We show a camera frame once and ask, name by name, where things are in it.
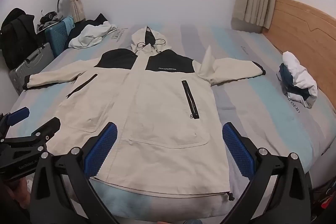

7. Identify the wooden headboard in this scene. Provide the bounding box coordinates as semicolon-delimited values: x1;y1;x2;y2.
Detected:
262;0;336;119

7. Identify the crumpled white garment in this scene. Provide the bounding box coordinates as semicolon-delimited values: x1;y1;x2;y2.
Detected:
69;21;117;49

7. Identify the beige black hooded jacket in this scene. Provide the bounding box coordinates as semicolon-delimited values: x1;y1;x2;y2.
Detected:
22;25;266;201

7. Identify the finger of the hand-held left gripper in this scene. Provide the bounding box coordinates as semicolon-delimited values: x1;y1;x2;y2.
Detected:
0;107;30;132
0;117;61;159

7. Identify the folded white blue jacket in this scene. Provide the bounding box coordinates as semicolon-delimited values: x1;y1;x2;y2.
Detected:
277;51;319;108

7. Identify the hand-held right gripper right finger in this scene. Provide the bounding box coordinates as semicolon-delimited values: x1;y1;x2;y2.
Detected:
222;122;311;224

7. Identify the grey cloth bundle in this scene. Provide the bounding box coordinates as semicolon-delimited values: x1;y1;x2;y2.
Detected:
37;11;63;30

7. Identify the crumpled black garment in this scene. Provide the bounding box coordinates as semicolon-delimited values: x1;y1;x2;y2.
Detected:
67;13;109;43

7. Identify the black backpack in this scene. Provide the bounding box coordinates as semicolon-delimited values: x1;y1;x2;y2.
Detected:
0;7;38;69

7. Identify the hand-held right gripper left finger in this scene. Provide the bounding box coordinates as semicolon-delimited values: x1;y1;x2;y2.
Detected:
30;122;118;224

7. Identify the bed with striped sheet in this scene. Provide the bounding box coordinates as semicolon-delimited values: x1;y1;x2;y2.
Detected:
5;23;328;224

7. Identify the silver suitcase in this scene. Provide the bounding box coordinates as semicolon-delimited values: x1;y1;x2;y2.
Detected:
9;42;55;95

